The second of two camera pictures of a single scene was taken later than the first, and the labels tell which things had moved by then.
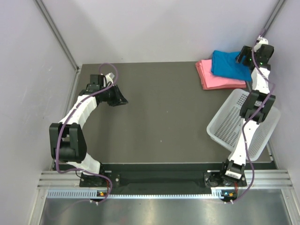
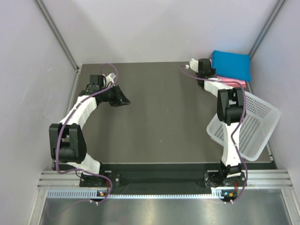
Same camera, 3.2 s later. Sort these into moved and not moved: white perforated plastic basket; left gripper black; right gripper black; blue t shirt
Moved: right gripper black
Not moved: left gripper black; white perforated plastic basket; blue t shirt
